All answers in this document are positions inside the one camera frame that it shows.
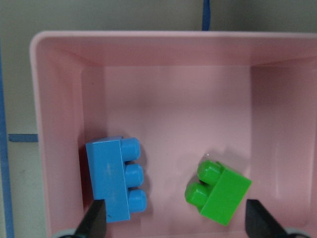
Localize pink plastic box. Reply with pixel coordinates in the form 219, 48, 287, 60
30, 31, 317, 238

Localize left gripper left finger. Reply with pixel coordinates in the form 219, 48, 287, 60
74, 199, 106, 238

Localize green toy block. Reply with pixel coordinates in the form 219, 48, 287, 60
184, 160, 252, 226

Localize blue toy block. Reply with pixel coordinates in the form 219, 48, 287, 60
86, 136, 147, 223

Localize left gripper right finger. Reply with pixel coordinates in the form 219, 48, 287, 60
245, 199, 288, 238

